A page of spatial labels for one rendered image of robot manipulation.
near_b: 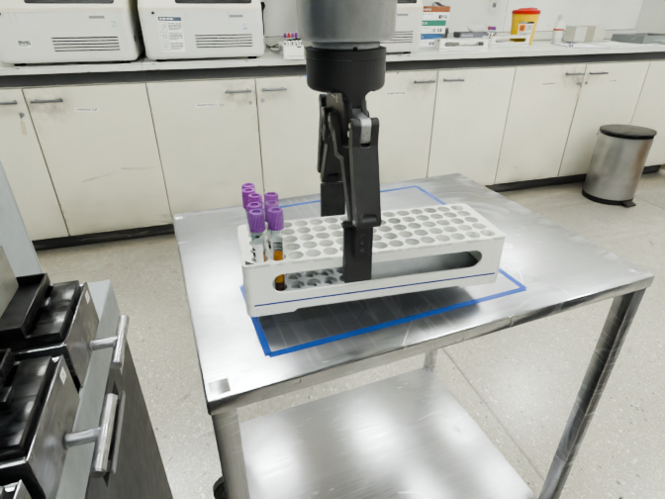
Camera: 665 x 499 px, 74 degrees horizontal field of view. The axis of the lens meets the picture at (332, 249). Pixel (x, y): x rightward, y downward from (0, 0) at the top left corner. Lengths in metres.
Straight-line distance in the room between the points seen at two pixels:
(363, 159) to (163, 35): 2.02
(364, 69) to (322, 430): 0.86
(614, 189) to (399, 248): 2.92
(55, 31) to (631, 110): 3.41
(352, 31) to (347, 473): 0.86
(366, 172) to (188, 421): 1.26
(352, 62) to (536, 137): 2.88
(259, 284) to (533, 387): 1.37
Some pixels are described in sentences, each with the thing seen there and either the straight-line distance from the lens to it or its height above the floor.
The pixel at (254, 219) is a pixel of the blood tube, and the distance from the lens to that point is 0.43.
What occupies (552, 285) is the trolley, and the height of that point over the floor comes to 0.82.
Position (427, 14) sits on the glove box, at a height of 1.08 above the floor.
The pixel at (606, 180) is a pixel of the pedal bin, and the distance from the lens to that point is 3.33.
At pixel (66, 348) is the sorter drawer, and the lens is 0.60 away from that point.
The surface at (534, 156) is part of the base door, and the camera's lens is 3.30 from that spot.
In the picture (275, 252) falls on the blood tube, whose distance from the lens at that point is 0.45.
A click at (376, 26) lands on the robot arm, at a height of 1.13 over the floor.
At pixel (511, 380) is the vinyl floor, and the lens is 1.71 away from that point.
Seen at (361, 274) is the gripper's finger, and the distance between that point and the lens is 0.47.
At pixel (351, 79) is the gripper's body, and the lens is 0.42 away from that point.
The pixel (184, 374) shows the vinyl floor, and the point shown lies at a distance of 1.70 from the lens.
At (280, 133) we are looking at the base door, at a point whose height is 0.53.
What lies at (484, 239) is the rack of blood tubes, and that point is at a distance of 0.52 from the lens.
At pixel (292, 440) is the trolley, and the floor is 0.28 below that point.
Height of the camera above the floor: 1.14
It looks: 29 degrees down
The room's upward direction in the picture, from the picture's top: straight up
